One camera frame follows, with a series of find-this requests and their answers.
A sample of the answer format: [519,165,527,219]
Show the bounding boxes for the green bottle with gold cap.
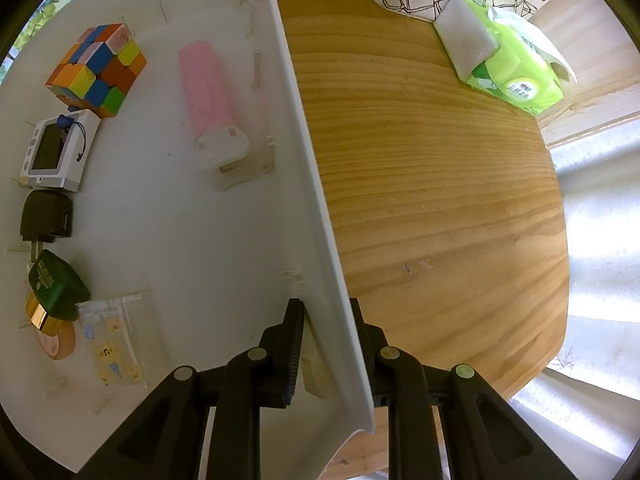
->
[25,249,91,337]

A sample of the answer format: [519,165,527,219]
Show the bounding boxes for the multicolour puzzle cube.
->
[46,22,148,118]

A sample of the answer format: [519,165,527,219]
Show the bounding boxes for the clear sticker card case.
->
[78,292,169,388]

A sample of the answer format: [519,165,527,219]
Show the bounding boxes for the white children's digital camera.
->
[20,110,101,192]

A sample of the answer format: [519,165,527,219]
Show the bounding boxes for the black plug charger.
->
[20,190,74,263]

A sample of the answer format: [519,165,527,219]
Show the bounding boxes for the green tissue pack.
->
[434,0,577,115]

